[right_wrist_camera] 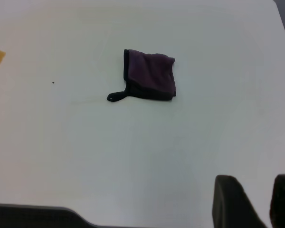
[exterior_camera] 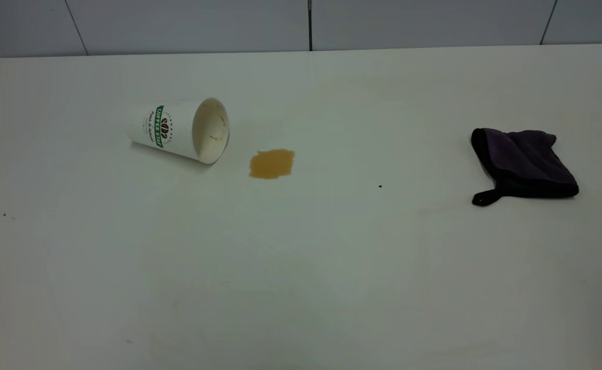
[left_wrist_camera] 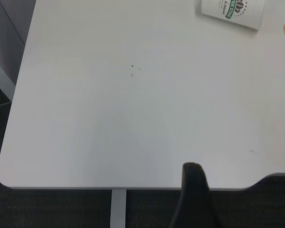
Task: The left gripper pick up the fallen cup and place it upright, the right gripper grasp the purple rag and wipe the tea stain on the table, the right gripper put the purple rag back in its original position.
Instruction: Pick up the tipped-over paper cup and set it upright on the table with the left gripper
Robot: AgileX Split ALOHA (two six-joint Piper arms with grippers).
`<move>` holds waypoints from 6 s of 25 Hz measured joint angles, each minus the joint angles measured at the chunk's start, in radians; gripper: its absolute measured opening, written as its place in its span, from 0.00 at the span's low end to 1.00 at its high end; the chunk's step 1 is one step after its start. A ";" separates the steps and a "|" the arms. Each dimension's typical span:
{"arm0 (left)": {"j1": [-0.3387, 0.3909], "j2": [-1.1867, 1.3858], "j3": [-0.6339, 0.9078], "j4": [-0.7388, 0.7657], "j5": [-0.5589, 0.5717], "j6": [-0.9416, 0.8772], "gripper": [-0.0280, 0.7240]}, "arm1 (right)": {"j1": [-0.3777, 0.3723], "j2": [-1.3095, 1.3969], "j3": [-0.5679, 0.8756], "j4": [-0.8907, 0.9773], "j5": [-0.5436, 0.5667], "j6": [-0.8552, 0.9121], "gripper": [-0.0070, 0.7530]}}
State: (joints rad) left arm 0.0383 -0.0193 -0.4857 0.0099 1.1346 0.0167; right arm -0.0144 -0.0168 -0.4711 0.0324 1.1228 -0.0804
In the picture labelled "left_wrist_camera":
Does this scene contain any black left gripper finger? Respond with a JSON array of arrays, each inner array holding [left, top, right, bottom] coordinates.
[[169, 162, 227, 228]]

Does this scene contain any white paper coffee cup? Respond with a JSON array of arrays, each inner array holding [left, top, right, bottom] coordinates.
[[200, 0, 268, 30]]

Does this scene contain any white table leg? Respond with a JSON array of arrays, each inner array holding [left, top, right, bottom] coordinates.
[[111, 190, 127, 228]]

